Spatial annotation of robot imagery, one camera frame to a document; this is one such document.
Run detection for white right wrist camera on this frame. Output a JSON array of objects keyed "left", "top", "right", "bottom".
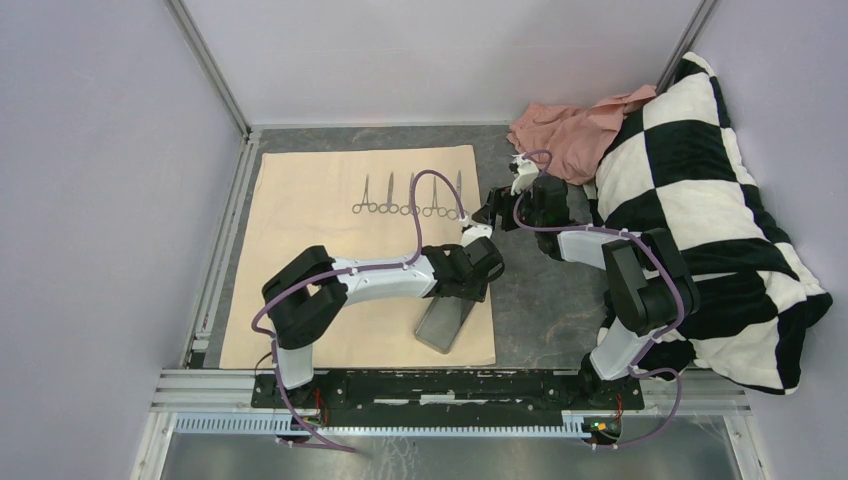
[{"left": 508, "top": 154, "right": 540, "bottom": 196}]

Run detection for pink crumpled cloth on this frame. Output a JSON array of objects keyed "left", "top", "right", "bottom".
[{"left": 507, "top": 85, "right": 657, "bottom": 185}]

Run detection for straight steel surgical scissors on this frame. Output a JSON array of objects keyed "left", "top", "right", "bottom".
[{"left": 446, "top": 170, "right": 466, "bottom": 220}]

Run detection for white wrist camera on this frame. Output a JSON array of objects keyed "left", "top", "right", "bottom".
[
  {"left": 508, "top": 154, "right": 540, "bottom": 196},
  {"left": 459, "top": 221, "right": 493, "bottom": 247}
]

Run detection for beige cloth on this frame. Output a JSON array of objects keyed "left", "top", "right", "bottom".
[{"left": 220, "top": 145, "right": 504, "bottom": 384}]

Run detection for thin steel hemostat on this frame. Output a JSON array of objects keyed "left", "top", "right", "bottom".
[{"left": 351, "top": 174, "right": 378, "bottom": 215}]

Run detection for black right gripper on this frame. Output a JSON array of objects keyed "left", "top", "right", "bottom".
[{"left": 472, "top": 181, "right": 544, "bottom": 232}]

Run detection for curved steel clamp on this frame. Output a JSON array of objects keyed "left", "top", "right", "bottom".
[{"left": 399, "top": 172, "right": 420, "bottom": 216}]

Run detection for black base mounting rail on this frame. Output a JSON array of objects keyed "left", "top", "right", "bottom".
[{"left": 251, "top": 369, "right": 645, "bottom": 427}]

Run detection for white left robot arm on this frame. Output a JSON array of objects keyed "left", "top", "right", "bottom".
[{"left": 251, "top": 237, "right": 505, "bottom": 408}]

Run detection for black white checkered pillow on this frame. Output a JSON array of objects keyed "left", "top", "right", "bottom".
[{"left": 594, "top": 52, "right": 833, "bottom": 395}]

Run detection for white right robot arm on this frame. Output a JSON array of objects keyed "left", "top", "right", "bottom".
[{"left": 472, "top": 175, "right": 700, "bottom": 408}]

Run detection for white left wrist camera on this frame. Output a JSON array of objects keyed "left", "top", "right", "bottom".
[{"left": 459, "top": 221, "right": 493, "bottom": 247}]

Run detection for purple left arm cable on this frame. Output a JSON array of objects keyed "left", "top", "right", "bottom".
[{"left": 250, "top": 169, "right": 472, "bottom": 456}]

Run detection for steel forceps clamp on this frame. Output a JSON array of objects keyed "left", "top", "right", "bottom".
[{"left": 421, "top": 177, "right": 448, "bottom": 218}]

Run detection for metal surgical instrument tray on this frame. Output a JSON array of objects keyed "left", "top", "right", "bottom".
[{"left": 414, "top": 297, "right": 476, "bottom": 354}]

